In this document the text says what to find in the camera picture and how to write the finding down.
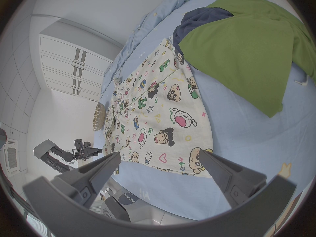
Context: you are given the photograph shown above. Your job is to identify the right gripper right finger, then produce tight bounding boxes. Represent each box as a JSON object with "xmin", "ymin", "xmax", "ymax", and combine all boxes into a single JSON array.
[{"xmin": 199, "ymin": 149, "xmax": 267, "ymax": 208}]

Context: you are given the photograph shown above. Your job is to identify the white printed pyjama top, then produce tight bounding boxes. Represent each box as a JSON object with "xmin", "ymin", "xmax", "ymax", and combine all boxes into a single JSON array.
[{"xmin": 102, "ymin": 37, "xmax": 214, "ymax": 176}]

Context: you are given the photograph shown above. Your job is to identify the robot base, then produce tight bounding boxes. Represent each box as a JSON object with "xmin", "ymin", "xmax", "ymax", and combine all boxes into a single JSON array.
[{"xmin": 88, "ymin": 177, "xmax": 198, "ymax": 228}]

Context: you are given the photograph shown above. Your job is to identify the dark blue garment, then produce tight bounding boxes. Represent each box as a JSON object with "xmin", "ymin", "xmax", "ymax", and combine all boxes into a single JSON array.
[{"xmin": 172, "ymin": 7, "xmax": 234, "ymax": 51}]

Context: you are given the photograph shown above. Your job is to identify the white wardrobe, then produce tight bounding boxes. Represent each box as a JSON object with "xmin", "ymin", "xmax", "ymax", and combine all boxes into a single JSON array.
[{"xmin": 38, "ymin": 19, "xmax": 125, "ymax": 102}]

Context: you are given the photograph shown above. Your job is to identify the ceiling air conditioner vent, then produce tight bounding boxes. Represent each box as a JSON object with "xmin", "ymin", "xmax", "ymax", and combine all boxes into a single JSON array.
[{"xmin": 4, "ymin": 138, "xmax": 21, "ymax": 174}]

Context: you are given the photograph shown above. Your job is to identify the round woven basket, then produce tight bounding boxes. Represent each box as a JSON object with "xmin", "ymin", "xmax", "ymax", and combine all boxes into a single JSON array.
[{"xmin": 92, "ymin": 102, "xmax": 107, "ymax": 132}]

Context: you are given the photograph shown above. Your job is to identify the green shorts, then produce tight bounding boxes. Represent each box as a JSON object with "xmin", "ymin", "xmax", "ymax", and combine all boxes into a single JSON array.
[{"xmin": 178, "ymin": 0, "xmax": 316, "ymax": 118}]

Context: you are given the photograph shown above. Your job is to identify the pale blue quilt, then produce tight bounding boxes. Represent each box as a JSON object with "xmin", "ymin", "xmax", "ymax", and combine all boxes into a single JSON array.
[{"xmin": 100, "ymin": 0, "xmax": 195, "ymax": 98}]

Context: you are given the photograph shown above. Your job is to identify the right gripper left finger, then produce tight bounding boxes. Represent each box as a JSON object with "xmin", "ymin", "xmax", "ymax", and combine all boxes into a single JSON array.
[{"xmin": 51, "ymin": 151, "xmax": 122, "ymax": 207}]

